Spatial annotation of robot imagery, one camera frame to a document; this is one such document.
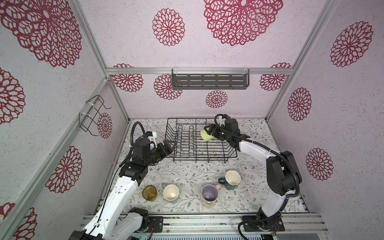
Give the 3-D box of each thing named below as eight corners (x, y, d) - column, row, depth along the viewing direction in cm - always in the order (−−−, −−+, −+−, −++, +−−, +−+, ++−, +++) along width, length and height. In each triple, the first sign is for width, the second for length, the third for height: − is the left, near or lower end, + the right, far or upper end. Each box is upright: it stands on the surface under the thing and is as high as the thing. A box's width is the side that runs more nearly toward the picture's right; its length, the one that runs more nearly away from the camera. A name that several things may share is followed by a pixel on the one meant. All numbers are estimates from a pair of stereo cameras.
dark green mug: (225, 196, 85) (230, 189, 75) (216, 185, 89) (219, 177, 79) (238, 186, 88) (243, 178, 79) (229, 176, 92) (233, 167, 83)
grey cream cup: (165, 205, 82) (162, 199, 74) (166, 190, 87) (164, 184, 79) (179, 205, 82) (178, 199, 74) (180, 190, 87) (179, 184, 79)
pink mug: (201, 206, 81) (203, 200, 72) (201, 191, 87) (202, 183, 77) (219, 206, 81) (222, 200, 72) (217, 191, 87) (220, 183, 77)
